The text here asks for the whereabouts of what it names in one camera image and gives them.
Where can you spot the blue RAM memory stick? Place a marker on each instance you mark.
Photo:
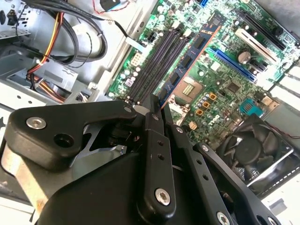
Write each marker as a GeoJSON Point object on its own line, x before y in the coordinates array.
{"type": "Point", "coordinates": [192, 52]}

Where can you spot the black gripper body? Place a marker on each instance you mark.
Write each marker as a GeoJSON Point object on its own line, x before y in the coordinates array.
{"type": "Point", "coordinates": [98, 199]}

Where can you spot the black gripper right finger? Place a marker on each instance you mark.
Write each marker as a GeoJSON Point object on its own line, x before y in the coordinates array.
{"type": "Point", "coordinates": [194, 168]}

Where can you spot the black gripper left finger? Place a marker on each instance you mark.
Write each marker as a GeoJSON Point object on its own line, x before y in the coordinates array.
{"type": "Point", "coordinates": [47, 131]}

